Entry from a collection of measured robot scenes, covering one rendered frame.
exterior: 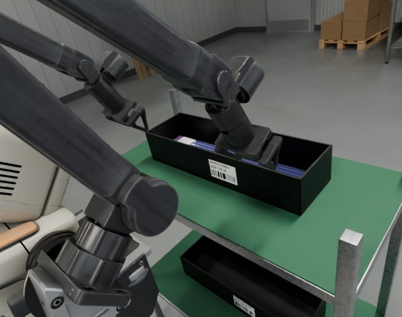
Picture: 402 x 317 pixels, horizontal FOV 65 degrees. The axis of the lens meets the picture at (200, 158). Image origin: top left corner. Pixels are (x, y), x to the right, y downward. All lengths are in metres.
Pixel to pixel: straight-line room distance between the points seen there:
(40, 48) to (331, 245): 0.76
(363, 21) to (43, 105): 5.39
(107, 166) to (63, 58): 0.46
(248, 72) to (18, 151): 0.38
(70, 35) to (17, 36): 4.93
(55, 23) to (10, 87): 5.30
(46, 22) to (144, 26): 5.19
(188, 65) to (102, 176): 0.19
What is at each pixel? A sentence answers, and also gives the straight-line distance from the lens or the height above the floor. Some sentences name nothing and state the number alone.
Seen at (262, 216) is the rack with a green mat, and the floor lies 0.95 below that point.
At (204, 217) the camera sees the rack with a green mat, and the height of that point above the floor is 0.95.
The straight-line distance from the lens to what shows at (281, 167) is 0.90.
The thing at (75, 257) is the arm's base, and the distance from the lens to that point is 0.43.
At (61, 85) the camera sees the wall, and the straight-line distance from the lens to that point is 5.66.
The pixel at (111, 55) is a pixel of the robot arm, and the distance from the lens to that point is 0.89.
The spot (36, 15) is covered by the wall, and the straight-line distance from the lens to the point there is 5.54.
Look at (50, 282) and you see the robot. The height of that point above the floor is 1.22.
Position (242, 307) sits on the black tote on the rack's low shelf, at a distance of 1.33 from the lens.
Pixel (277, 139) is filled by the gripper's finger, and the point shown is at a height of 1.20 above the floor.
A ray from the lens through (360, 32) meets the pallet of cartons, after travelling 5.63.
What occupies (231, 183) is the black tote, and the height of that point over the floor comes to 0.97.
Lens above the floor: 1.50
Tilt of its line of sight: 31 degrees down
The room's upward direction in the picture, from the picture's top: 12 degrees counter-clockwise
